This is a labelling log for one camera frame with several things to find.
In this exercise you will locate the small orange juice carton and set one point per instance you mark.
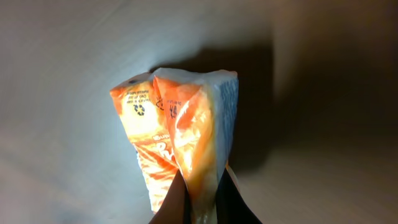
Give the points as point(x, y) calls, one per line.
point(180, 122)

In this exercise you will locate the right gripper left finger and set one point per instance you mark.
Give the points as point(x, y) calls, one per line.
point(176, 206)

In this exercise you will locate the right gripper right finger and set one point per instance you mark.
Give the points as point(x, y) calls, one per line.
point(230, 206)

